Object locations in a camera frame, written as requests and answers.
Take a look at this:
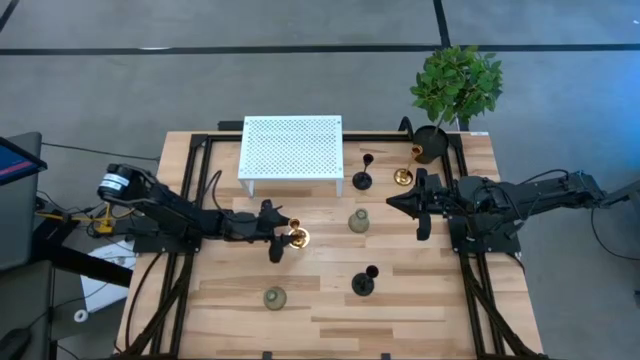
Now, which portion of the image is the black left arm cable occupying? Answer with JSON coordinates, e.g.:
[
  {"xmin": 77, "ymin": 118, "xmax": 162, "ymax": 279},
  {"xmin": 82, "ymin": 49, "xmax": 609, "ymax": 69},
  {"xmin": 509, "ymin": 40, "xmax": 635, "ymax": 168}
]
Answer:
[{"xmin": 203, "ymin": 169, "xmax": 225, "ymax": 214}]

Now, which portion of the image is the thin black floor cable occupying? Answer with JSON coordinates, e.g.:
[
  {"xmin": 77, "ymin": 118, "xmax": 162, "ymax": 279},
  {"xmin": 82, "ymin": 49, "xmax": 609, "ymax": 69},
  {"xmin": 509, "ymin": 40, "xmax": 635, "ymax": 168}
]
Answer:
[{"xmin": 41, "ymin": 142, "xmax": 161, "ymax": 162}]

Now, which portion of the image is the white paper sheet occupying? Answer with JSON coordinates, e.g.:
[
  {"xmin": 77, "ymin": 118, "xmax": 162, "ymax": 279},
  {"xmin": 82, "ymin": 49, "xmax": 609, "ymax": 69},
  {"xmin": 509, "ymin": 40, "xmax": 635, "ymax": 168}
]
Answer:
[{"xmin": 79, "ymin": 239, "xmax": 139, "ymax": 315}]

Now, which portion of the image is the black stand beam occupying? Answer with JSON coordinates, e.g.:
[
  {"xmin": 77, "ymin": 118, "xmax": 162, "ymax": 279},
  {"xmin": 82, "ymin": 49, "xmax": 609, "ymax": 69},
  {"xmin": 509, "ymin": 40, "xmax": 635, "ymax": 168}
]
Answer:
[{"xmin": 29, "ymin": 219, "xmax": 135, "ymax": 290}]

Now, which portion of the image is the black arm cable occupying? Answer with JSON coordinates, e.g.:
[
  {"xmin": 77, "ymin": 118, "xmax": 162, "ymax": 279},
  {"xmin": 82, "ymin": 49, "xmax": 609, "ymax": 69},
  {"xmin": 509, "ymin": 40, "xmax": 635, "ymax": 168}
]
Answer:
[
  {"xmin": 519, "ymin": 168, "xmax": 571, "ymax": 189},
  {"xmin": 203, "ymin": 169, "xmax": 225, "ymax": 214}
]

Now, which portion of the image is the black computer mouse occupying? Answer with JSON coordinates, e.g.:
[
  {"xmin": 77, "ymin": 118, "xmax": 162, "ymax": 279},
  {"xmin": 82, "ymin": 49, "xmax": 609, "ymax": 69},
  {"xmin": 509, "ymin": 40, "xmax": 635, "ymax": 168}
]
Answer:
[{"xmin": 0, "ymin": 327, "xmax": 33, "ymax": 360}]

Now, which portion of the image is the yellow clamp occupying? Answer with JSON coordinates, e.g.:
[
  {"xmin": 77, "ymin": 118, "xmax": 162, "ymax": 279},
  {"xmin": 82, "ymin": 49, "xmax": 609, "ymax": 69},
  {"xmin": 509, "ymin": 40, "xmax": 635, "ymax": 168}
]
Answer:
[{"xmin": 34, "ymin": 199, "xmax": 137, "ymax": 236}]

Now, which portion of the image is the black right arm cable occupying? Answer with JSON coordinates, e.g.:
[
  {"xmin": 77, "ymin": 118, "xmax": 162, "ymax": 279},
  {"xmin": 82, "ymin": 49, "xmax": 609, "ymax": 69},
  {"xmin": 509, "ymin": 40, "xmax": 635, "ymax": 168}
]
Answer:
[{"xmin": 519, "ymin": 168, "xmax": 571, "ymax": 189}]

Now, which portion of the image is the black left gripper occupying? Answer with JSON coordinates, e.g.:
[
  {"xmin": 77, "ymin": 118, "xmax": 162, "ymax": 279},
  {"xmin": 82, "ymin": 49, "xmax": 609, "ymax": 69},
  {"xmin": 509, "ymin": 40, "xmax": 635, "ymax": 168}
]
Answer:
[{"xmin": 255, "ymin": 198, "xmax": 297, "ymax": 265}]

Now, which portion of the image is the gold candlestick holder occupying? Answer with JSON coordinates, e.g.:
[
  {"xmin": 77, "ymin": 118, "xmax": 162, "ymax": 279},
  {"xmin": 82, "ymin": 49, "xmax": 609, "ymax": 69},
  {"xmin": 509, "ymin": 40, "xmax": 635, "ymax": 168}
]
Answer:
[
  {"xmin": 288, "ymin": 216, "xmax": 312, "ymax": 250},
  {"xmin": 393, "ymin": 143, "xmax": 425, "ymax": 187}
]

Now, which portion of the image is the green potted plant black pot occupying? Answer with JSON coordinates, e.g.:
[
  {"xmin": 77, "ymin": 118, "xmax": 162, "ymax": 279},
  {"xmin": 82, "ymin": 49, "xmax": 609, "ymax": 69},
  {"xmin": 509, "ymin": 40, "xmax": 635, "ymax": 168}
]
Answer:
[{"xmin": 409, "ymin": 44, "xmax": 505, "ymax": 165}]

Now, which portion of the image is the green glass candle holder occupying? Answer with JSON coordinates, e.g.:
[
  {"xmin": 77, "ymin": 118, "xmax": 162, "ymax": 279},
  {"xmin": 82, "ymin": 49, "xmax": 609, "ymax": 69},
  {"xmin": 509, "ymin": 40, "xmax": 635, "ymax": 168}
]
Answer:
[
  {"xmin": 262, "ymin": 285, "xmax": 289, "ymax": 312},
  {"xmin": 347, "ymin": 207, "xmax": 372, "ymax": 235}
]

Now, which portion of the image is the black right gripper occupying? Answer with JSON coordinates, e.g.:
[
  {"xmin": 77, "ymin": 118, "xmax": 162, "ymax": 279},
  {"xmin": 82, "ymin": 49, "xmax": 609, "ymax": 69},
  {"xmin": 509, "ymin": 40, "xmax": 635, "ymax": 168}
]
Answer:
[{"xmin": 385, "ymin": 167, "xmax": 454, "ymax": 242}]

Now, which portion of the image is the grey stand leg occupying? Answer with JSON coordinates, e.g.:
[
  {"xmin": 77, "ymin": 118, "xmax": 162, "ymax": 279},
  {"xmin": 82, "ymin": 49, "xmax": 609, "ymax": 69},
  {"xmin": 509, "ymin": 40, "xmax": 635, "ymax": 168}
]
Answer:
[{"xmin": 599, "ymin": 179, "xmax": 640, "ymax": 209}]

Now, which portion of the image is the black aluminium table frame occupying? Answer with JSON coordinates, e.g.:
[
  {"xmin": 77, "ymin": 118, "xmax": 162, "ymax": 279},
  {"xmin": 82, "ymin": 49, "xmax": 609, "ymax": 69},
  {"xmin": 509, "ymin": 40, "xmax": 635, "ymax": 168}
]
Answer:
[{"xmin": 119, "ymin": 117, "xmax": 546, "ymax": 360}]

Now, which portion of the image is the black base cable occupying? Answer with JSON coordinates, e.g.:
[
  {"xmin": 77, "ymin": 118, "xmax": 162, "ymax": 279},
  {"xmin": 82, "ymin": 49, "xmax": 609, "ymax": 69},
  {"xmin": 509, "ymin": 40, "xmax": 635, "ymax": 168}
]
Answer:
[{"xmin": 123, "ymin": 252, "xmax": 166, "ymax": 354}]

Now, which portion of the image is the blue screen monitor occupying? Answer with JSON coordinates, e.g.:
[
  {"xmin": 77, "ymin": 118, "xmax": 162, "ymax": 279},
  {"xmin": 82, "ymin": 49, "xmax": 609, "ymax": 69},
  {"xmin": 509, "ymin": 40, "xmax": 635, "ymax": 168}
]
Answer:
[{"xmin": 0, "ymin": 135, "xmax": 49, "ymax": 187}]

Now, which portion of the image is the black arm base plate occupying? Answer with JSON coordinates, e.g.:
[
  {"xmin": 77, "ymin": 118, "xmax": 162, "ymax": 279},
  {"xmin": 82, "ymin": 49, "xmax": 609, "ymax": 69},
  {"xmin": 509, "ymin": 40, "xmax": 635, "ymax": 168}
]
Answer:
[
  {"xmin": 132, "ymin": 232, "xmax": 202, "ymax": 255},
  {"xmin": 448, "ymin": 214, "xmax": 522, "ymax": 255}
]

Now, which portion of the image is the white perforated metal shelf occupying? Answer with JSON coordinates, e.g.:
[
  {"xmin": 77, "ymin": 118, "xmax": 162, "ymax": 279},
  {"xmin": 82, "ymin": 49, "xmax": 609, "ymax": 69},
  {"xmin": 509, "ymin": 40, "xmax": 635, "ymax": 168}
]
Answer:
[{"xmin": 237, "ymin": 114, "xmax": 346, "ymax": 199}]

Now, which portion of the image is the black candlestick holder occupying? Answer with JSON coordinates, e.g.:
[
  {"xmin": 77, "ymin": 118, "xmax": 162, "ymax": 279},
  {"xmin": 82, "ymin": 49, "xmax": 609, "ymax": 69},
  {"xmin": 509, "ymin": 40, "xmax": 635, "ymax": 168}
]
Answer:
[
  {"xmin": 351, "ymin": 152, "xmax": 375, "ymax": 192},
  {"xmin": 350, "ymin": 264, "xmax": 380, "ymax": 297}
]

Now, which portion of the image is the dark grey desk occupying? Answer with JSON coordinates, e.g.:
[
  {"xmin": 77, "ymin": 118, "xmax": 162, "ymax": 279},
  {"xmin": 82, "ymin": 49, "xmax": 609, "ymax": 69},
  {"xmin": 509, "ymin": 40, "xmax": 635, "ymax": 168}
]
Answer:
[{"xmin": 0, "ymin": 259, "xmax": 56, "ymax": 360}]

